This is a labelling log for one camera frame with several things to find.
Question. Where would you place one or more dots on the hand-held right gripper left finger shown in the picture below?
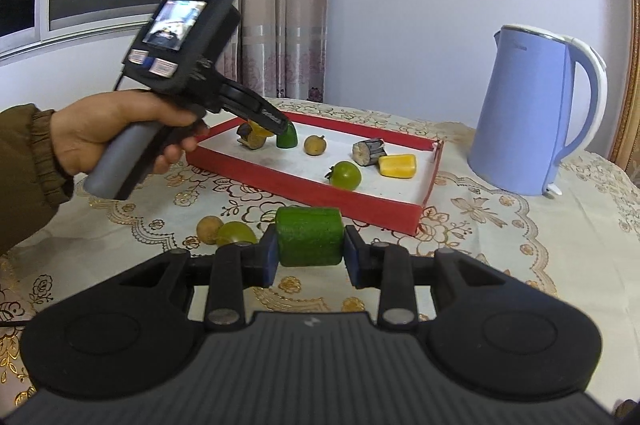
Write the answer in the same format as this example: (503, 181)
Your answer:
(270, 255)

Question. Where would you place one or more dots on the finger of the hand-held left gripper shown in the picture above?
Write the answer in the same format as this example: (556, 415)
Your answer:
(267, 114)

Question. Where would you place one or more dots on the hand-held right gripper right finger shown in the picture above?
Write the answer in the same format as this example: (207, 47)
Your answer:
(352, 256)

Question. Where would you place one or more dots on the dark sugarcane piece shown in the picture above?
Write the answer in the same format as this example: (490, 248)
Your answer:
(252, 139)
(369, 153)

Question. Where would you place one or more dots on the small green cucumber piece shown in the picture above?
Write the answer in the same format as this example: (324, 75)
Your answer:
(287, 138)

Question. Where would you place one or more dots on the large green cucumber piece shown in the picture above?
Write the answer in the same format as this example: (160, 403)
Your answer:
(309, 236)

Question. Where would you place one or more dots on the red rimmed white tray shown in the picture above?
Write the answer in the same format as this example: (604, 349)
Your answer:
(300, 175)

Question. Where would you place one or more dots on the green tomato with stem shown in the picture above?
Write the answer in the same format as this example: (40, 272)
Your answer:
(346, 176)

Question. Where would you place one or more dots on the person's left forearm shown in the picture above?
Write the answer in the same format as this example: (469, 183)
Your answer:
(27, 165)

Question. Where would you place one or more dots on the person's left hand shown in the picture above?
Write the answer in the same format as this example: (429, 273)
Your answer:
(100, 130)

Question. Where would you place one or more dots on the small yellow fruit piece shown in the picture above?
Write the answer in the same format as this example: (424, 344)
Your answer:
(261, 129)

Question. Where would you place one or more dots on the brown longan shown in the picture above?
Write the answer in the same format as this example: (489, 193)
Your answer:
(315, 146)
(209, 230)

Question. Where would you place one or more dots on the yellow fruit chunk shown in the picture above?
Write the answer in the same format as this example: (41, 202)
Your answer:
(398, 165)

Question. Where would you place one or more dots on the cream gold embroidered tablecloth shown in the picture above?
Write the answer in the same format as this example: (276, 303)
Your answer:
(500, 255)

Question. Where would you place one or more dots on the blue electric kettle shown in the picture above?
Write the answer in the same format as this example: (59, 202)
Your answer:
(520, 115)

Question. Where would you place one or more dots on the gold picture frame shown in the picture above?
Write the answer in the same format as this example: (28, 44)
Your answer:
(631, 30)

